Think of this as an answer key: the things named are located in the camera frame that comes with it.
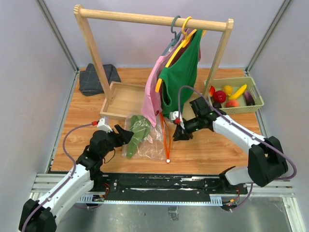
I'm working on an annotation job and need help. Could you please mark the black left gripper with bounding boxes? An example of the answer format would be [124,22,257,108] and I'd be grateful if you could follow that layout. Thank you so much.
[100,124,134,158]

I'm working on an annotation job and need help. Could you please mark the clear zip top bag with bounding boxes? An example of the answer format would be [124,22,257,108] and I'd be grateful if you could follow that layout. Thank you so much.
[122,114,171,164]

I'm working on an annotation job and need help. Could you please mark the green fake lettuce leaf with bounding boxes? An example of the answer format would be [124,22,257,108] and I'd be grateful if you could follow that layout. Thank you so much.
[126,115,152,159]

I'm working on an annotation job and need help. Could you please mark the small dark fake plum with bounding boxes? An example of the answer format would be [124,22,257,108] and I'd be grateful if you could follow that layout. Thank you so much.
[212,101,222,109]

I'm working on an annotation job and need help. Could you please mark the red fake apple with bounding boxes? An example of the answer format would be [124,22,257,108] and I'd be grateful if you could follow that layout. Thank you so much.
[212,90,226,103]

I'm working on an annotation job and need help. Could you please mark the red fake chili pepper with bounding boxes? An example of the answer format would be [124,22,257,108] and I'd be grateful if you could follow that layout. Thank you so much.
[209,86,216,97]

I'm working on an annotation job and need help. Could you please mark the orange fake peach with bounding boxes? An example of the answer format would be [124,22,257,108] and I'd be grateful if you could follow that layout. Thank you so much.
[225,100,240,108]

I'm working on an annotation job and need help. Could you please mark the yellow fake lemon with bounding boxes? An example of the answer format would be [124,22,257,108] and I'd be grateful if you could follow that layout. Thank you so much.
[223,85,233,96]

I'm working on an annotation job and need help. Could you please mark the yellow fake banana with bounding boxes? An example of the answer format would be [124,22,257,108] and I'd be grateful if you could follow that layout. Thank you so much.
[228,84,247,100]

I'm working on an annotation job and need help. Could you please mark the dark purple fake eggplant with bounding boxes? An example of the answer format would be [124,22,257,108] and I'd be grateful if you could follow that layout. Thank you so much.
[243,90,255,106]

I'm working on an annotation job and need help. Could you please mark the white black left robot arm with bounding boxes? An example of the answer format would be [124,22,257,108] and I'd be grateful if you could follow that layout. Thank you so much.
[18,125,134,232]

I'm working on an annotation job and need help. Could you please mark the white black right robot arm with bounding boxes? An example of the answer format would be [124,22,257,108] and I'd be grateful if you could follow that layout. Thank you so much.
[173,97,288,193]

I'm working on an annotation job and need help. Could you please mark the pink shirt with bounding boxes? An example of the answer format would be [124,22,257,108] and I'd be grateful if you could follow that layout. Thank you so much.
[141,29,193,126]

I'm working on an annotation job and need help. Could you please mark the green sleeveless shirt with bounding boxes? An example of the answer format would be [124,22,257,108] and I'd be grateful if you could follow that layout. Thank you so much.
[159,29,203,118]

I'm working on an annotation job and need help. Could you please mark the light green plastic basket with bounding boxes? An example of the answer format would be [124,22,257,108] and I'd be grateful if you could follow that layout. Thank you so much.
[208,77,264,115]

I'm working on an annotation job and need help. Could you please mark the dark grey folded cloth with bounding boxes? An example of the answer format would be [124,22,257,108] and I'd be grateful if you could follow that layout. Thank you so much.
[79,63,121,96]

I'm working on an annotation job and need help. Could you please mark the grey-green clothes hanger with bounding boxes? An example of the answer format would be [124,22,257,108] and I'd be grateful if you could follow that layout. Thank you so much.
[162,15,181,56]

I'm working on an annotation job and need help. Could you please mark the yellow clothes hanger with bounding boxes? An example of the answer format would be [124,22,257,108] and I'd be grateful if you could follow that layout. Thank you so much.
[155,16,207,93]

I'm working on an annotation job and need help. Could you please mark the wooden clothes rack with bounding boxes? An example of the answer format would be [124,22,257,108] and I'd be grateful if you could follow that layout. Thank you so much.
[73,4,234,124]

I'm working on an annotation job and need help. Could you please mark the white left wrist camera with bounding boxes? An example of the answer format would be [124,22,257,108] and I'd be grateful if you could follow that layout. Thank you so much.
[97,116,112,133]

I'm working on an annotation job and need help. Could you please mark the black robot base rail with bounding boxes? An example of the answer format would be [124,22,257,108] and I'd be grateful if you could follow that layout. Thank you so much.
[79,173,248,204]

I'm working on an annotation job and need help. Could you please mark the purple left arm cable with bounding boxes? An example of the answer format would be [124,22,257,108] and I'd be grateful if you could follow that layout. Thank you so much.
[21,122,95,232]

